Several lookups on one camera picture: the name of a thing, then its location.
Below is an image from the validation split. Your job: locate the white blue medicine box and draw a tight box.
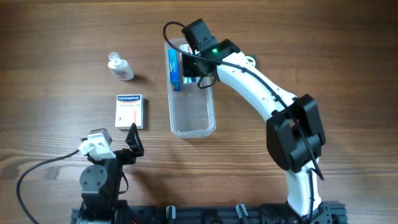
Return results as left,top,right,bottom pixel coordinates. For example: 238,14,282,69
179,44,197,85

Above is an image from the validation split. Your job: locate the blue Vicks lozenge box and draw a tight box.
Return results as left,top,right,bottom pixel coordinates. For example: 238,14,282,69
168,49,181,91

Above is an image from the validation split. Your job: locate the green Zam-Buk ointment box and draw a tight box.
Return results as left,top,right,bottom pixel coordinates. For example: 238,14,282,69
245,55,259,68

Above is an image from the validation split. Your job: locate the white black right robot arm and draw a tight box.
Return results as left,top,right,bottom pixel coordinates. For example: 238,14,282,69
182,19,326,222

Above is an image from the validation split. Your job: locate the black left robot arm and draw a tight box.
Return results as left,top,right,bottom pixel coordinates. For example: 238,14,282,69
71,123,144,224

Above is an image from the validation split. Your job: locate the clear plastic container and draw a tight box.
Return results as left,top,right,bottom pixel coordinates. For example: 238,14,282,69
164,43,216,139

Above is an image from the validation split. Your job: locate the white Hansaplast plaster box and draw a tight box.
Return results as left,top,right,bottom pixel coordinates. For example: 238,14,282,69
115,95,144,130

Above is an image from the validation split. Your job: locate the small hand sanitizer bottle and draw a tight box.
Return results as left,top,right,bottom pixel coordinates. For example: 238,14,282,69
108,52,134,81

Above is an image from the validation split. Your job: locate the black left camera cable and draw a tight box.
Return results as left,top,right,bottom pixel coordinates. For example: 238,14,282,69
16,149,81,224

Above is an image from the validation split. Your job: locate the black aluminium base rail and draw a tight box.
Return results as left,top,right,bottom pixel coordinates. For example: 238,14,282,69
70,203,348,224

